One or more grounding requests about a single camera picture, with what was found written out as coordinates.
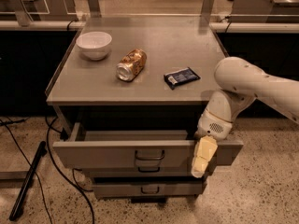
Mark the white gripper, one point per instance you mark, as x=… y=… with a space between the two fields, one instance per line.
x=213 y=127

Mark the grey top drawer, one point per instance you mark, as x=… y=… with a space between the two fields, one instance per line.
x=121 y=150

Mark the grey drawer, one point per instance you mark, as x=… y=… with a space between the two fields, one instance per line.
x=136 y=172
x=148 y=189
x=121 y=150

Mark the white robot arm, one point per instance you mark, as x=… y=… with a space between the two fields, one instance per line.
x=241 y=83

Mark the grey bottom drawer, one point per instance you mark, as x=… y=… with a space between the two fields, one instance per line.
x=148 y=189

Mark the grey drawer cabinet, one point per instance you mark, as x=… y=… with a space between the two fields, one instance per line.
x=90 y=93

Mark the grey middle drawer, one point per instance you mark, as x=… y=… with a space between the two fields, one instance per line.
x=136 y=172

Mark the dark blue snack bar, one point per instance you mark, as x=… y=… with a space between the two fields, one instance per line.
x=180 y=77

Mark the gold soda can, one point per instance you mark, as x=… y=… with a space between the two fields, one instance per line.
x=131 y=65

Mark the grey background desk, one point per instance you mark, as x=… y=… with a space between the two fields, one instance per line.
x=265 y=11

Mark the white bowl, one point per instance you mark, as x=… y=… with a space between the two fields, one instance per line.
x=94 y=45

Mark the black bar on floor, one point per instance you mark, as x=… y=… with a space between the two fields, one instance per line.
x=17 y=207

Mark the right metal post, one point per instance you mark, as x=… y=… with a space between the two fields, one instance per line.
x=207 y=7

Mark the metal post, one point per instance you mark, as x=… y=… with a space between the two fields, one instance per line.
x=207 y=7
x=94 y=8
x=21 y=14

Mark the middle metal post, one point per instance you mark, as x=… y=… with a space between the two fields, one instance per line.
x=94 y=8

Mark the left metal post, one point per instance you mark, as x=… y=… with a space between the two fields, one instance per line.
x=21 y=14

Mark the white horizontal rail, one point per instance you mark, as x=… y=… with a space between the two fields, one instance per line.
x=219 y=27

